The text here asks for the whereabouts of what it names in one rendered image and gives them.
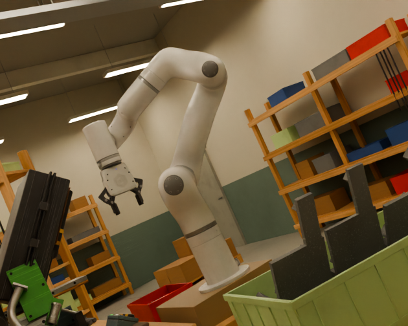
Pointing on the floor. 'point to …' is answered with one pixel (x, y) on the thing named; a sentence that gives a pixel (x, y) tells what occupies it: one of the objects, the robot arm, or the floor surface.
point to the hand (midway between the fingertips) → (129, 207)
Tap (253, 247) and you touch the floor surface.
